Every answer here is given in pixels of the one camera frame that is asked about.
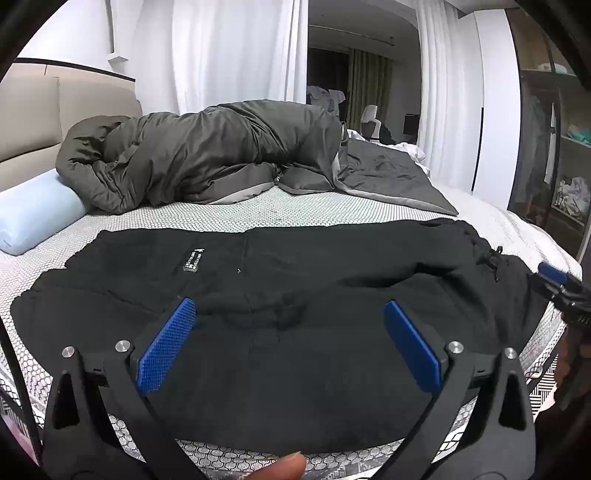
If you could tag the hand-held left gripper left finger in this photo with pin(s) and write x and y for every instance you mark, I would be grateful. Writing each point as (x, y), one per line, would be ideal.
(161, 346)

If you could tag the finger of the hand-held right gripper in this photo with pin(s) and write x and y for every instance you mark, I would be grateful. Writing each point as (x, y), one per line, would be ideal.
(552, 273)

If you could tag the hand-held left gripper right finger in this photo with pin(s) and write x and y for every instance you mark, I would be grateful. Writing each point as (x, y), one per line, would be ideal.
(411, 346)

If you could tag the black pants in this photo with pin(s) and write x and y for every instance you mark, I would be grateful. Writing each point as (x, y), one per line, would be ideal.
(300, 277)

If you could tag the person's right forearm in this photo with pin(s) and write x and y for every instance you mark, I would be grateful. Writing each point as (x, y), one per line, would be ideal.
(565, 364)

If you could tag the person's left hand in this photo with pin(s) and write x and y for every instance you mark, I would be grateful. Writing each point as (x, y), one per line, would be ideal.
(281, 468)

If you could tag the white cloth heap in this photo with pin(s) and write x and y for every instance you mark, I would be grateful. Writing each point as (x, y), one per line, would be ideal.
(572, 191)

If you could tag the teal folded cloth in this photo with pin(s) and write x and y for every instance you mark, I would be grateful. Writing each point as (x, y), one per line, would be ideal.
(579, 134)

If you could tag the glass door wardrobe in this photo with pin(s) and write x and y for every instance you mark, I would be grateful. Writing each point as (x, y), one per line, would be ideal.
(535, 115)

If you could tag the honeycomb patterned bed mattress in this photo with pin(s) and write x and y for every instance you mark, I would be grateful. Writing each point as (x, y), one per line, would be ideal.
(286, 207)

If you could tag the light blue pillow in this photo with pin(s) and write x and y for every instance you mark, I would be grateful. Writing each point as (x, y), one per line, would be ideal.
(32, 207)

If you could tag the grey duvet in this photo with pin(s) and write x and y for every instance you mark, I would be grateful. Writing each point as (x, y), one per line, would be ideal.
(184, 152)

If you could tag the dark monitor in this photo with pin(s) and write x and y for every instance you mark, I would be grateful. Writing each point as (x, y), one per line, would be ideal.
(412, 125)

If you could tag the white curtain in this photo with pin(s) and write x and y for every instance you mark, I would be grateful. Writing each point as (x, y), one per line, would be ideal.
(438, 69)
(231, 50)

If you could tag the white office chair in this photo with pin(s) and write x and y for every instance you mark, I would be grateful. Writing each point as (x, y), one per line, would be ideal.
(369, 115)

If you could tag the beige padded headboard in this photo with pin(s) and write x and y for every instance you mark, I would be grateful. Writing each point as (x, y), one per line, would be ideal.
(27, 120)

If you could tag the grey cloth heap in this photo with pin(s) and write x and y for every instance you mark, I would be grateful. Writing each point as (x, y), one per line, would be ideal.
(323, 97)

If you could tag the olive curtain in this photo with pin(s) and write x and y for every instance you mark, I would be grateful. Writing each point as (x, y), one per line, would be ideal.
(367, 83)

